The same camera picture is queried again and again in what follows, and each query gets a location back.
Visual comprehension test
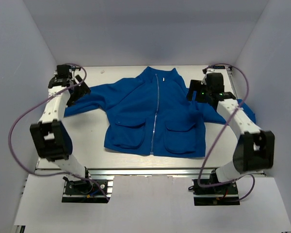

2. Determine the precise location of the aluminium rail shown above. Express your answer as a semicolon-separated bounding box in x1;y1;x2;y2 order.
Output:
35;167;266;177
228;67;268;174

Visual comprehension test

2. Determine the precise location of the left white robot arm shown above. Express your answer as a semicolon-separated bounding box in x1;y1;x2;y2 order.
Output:
30;64;93;194

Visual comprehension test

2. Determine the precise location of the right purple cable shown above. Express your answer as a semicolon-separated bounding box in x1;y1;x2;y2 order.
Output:
197;64;256;201

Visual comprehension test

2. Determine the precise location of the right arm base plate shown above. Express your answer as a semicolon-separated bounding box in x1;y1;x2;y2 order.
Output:
188;179;240;206

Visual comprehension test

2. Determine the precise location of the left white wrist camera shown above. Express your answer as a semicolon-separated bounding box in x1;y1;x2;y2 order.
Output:
69;64;81;80

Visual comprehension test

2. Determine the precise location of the aluminium right side rail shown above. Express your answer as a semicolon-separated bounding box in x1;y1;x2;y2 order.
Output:
228;67;268;174

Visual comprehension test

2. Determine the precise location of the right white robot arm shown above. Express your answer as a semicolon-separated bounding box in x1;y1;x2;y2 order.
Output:
187;73;275;194

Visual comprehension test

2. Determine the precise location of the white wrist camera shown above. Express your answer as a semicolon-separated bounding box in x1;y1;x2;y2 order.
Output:
69;64;81;80
202;68;216;78

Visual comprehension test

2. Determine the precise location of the right blue table label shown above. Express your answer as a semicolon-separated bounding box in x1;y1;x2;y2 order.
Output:
213;65;226;69

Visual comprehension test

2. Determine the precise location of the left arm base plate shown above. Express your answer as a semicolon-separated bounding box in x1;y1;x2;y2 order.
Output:
62;177;113;203

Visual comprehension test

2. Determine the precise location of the blue zip jacket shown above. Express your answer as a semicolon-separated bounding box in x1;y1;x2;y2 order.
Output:
63;66;257;159

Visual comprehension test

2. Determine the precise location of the purple cable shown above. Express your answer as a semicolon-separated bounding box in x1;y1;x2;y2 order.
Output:
8;63;111;202
197;64;256;201

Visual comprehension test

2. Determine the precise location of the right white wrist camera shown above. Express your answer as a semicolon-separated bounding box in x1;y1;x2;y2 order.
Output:
202;68;216;78

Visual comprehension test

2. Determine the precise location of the aluminium front rail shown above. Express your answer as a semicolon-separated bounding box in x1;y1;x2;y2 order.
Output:
35;167;266;177

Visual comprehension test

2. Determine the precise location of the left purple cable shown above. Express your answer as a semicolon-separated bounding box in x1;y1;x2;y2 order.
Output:
8;63;111;202

